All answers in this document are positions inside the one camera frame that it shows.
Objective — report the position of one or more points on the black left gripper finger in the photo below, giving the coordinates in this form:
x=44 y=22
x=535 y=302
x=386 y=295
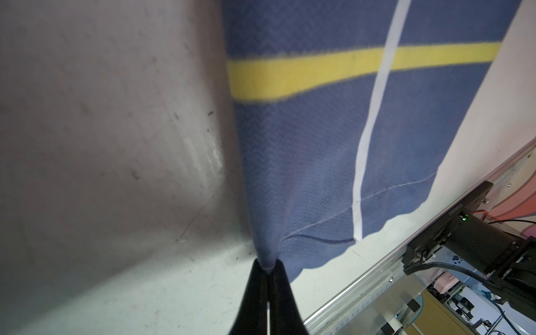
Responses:
x=252 y=314

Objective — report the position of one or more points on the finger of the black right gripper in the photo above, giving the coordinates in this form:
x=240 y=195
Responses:
x=284 y=316

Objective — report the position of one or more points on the navy pillowcase with yellow stripe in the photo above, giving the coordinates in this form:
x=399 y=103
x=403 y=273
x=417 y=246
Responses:
x=345 y=111

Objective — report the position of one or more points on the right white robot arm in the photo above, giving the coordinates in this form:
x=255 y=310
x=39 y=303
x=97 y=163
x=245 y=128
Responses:
x=387 y=298

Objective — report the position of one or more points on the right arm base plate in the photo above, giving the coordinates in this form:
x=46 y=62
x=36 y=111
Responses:
x=422 y=246

